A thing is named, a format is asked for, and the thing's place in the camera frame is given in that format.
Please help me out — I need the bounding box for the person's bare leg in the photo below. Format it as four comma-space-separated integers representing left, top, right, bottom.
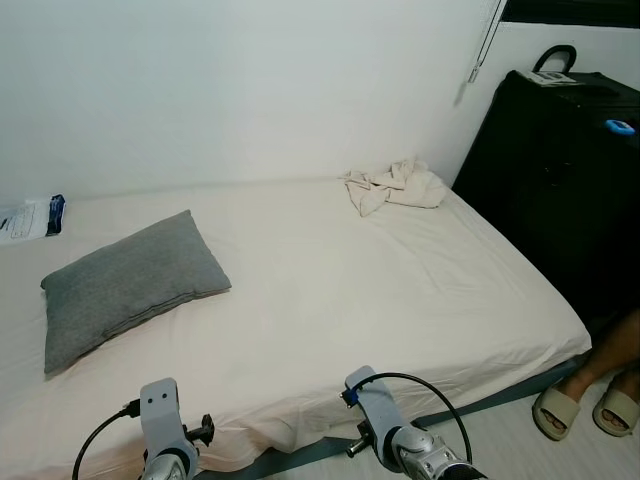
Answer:
575, 310, 640, 399
615, 368, 640, 401

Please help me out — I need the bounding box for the black loop handle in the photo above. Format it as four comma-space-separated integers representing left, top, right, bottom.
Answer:
533, 44, 578, 76

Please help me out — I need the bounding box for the crumpled cream cloth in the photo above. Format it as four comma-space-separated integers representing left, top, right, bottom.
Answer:
340, 157, 449, 218

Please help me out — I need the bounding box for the white blind wand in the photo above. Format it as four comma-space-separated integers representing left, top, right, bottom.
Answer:
468, 0, 506, 84

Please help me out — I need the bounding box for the dark grey bed base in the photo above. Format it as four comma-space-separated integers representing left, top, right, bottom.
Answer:
195, 352, 593, 480

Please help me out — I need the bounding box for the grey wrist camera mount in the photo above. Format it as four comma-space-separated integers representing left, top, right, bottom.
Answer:
345, 367, 411, 471
139, 379, 189, 456

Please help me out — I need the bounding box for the white paper label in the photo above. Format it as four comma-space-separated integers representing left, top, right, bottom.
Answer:
527, 69, 576, 86

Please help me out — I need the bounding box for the grey pillow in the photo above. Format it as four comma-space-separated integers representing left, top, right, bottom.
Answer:
40, 209, 233, 379

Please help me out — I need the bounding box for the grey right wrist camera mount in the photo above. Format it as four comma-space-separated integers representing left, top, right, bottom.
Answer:
345, 367, 411, 471

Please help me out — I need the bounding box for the dark window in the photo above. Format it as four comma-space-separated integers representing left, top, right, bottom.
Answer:
500, 0, 640, 26

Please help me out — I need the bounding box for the blue tag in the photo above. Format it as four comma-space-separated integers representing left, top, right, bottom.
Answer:
604, 118, 638, 138

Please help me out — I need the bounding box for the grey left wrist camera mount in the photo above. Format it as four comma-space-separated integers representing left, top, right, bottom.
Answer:
139, 379, 189, 456

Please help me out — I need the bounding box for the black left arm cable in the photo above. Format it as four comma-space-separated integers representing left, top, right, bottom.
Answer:
72, 398, 143, 480

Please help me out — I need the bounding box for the white and blue packet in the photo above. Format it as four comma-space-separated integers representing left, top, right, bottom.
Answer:
0, 194, 67, 244

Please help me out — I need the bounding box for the tall black hard case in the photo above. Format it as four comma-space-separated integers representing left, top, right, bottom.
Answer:
452, 68, 640, 331

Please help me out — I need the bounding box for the mattress with cream sheet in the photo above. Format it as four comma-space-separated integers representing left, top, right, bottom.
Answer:
0, 178, 593, 480

